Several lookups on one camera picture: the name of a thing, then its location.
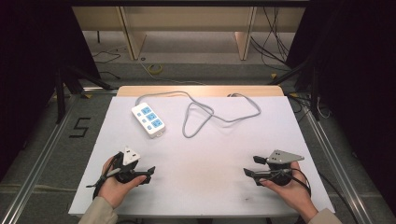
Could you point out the metal floor rail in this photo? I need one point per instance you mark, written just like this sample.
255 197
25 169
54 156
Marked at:
337 168
40 158

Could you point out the white table sheet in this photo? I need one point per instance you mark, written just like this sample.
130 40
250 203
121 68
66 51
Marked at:
199 161

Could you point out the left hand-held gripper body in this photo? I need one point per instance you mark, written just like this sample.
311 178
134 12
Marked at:
129 157

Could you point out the black stand legs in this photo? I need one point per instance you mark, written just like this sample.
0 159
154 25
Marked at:
313 90
65 90

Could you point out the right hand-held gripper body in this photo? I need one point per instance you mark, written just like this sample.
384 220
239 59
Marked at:
281 157

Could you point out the white power strip blue sockets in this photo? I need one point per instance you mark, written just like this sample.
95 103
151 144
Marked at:
148 119

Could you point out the person's right hand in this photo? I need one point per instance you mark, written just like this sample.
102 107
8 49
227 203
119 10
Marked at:
294 193

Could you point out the person's left hand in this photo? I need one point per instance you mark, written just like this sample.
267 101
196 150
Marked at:
115 191

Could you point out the black curtain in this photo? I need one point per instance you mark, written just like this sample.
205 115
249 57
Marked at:
34 62
358 77

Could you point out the beige wooden shelf unit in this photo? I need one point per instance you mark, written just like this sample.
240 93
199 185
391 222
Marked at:
186 18

